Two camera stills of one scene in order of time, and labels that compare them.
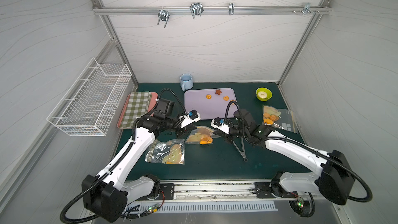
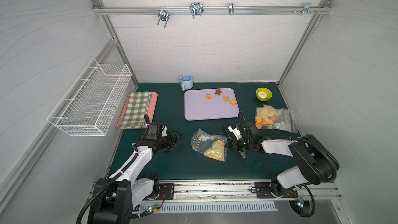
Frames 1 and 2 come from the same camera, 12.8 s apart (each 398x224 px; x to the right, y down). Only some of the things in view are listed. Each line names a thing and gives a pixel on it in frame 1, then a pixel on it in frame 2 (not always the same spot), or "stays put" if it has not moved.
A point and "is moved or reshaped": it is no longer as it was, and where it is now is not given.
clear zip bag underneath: x=201 y=135 → x=267 y=117
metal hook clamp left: x=164 y=15 stays put
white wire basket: x=89 y=107 stays put
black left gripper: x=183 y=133 → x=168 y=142
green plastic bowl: x=263 y=94 stays put
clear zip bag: x=283 y=119 is moved or reshaped
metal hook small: x=231 y=8 stays put
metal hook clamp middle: x=196 y=9 stays put
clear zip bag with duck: x=171 y=152 → x=212 y=146
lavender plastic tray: x=210 y=103 stays put
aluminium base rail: x=230 y=192 stays put
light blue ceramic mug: x=186 y=82 stays put
